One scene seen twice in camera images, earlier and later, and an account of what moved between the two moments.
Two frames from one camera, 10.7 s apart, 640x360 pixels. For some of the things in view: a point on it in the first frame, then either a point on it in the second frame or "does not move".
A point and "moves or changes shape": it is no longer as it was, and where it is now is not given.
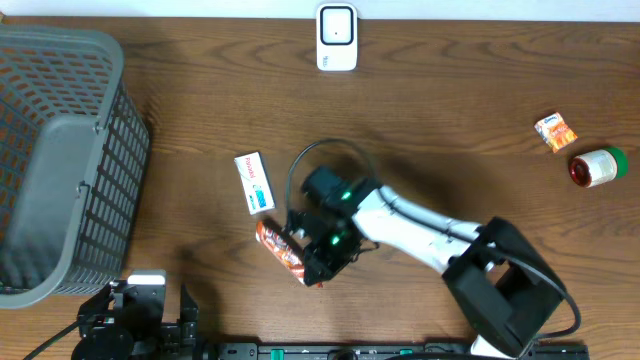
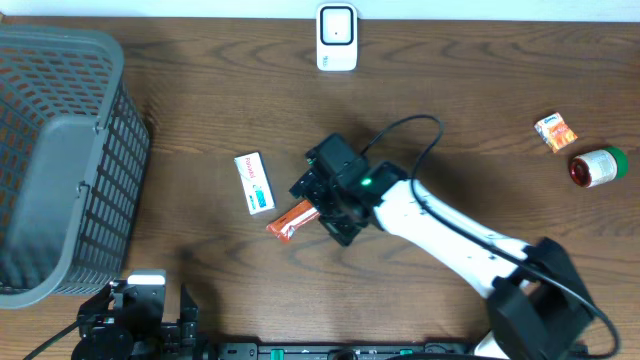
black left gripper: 179,333 does not move
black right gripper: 314,258 -> 313,185
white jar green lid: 598,167 does not move
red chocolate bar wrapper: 272,245 moves or changes shape
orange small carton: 555,131 does not move
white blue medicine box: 256,182 does not move
